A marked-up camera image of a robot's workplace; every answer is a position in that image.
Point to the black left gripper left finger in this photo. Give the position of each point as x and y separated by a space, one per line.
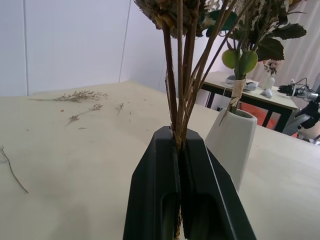
152 187

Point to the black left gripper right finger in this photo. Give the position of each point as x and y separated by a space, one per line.
210 195

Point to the small dried yellow flower bouquet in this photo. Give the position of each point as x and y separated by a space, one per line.
170 87

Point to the fallen dried flower sprig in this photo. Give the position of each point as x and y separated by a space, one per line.
75 97
82 115

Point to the tall white vase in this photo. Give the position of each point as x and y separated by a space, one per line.
230 150

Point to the orange background object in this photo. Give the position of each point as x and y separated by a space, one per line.
257 115

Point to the white grey background device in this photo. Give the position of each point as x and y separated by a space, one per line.
250 85

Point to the small white background object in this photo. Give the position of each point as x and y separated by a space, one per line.
267 93

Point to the background table with black legs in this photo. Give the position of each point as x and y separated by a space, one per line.
280 100

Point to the background robot black gripper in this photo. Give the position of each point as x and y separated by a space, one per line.
287 90

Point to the small background vase with flowers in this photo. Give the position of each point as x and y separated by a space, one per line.
271 80

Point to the long thin dried twig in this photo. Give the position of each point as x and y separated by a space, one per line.
15 176

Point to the large pink rose bouquet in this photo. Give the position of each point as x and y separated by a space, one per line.
271 48

